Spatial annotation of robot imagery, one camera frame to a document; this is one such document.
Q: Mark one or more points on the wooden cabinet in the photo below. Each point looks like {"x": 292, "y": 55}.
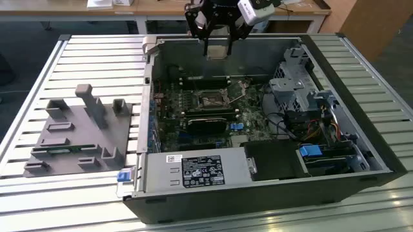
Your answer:
{"x": 370, "y": 24}

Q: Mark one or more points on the wooden desk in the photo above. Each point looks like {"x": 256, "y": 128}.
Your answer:
{"x": 48, "y": 10}

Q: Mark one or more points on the grey parts rack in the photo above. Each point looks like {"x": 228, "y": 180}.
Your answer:
{"x": 80, "y": 135}

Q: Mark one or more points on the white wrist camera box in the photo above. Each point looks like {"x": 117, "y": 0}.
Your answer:
{"x": 257, "y": 12}

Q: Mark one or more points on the silver disk bay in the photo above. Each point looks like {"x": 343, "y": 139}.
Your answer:
{"x": 358, "y": 162}

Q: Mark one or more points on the blue disk carrier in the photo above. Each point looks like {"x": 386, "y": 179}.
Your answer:
{"x": 310, "y": 152}

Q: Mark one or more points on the CPU socket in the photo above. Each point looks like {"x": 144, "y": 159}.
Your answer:
{"x": 212, "y": 99}

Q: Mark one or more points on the graphics card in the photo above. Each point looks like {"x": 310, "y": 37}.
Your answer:
{"x": 205, "y": 126}

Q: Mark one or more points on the green RAM stick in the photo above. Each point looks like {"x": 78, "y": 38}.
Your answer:
{"x": 74, "y": 149}

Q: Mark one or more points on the blue plastic latch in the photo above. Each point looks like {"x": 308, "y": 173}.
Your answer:
{"x": 124, "y": 176}

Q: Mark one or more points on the black PC case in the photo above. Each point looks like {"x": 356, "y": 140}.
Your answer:
{"x": 225, "y": 207}

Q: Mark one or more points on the green motherboard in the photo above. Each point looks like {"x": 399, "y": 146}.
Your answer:
{"x": 253, "y": 116}

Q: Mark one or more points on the black RAM slot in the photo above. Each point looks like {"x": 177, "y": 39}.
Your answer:
{"x": 205, "y": 87}
{"x": 205, "y": 78}
{"x": 209, "y": 110}
{"x": 205, "y": 84}
{"x": 209, "y": 115}
{"x": 205, "y": 81}

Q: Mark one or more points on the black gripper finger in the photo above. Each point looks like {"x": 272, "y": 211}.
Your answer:
{"x": 192, "y": 24}
{"x": 240, "y": 31}

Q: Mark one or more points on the silver perforated drive cage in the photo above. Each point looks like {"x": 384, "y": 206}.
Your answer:
{"x": 283, "y": 84}

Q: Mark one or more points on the white cardboard box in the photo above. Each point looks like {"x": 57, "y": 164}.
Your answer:
{"x": 98, "y": 4}
{"x": 122, "y": 3}

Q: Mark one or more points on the silver square CPU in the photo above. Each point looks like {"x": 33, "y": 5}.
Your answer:
{"x": 217, "y": 52}

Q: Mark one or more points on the silver power supply unit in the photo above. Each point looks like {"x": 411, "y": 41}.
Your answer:
{"x": 155, "y": 169}

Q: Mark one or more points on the silver chipset heat sink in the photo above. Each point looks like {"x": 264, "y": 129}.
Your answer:
{"x": 239, "y": 140}

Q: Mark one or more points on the blue board connector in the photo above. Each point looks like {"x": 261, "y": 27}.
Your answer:
{"x": 236, "y": 126}

